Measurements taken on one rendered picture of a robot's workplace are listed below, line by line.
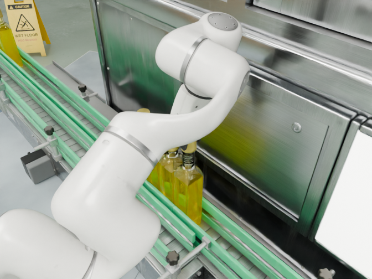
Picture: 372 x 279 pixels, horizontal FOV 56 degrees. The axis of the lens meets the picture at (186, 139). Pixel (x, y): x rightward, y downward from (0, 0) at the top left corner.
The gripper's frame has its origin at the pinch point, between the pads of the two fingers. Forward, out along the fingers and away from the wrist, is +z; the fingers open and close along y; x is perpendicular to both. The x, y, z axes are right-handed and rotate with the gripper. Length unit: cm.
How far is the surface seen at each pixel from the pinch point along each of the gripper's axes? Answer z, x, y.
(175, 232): 26.6, 8.5, 6.1
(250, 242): 17.8, 23.6, -3.1
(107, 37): 16, -57, -17
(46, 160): 49, -45, 16
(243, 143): 4.2, 6.9, -12.8
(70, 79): 54, -83, -15
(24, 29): 169, -291, -74
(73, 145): 43, -42, 7
